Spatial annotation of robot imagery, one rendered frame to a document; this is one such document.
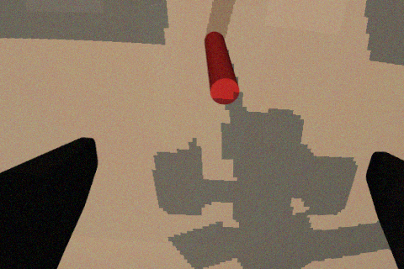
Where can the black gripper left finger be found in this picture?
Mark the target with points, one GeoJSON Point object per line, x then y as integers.
{"type": "Point", "coordinates": [41, 201]}

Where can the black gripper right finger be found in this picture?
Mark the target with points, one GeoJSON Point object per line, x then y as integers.
{"type": "Point", "coordinates": [385, 178]}

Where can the red peg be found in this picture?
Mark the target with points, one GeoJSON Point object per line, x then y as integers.
{"type": "Point", "coordinates": [224, 87]}

